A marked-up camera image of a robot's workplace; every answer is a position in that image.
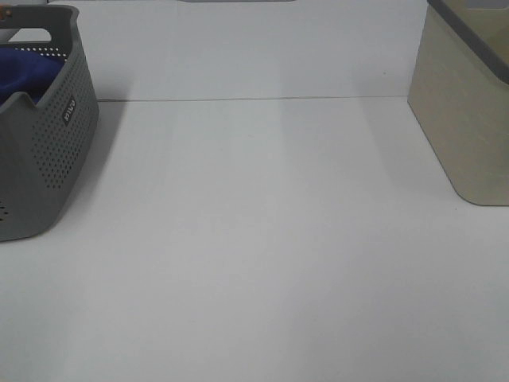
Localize beige plastic bin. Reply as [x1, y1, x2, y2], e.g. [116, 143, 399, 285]
[408, 1, 508, 206]

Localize blue microfibre towel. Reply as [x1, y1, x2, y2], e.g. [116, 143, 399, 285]
[1, 48, 64, 105]

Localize grey perforated plastic basket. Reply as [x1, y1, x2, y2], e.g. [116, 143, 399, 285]
[1, 5, 99, 241]

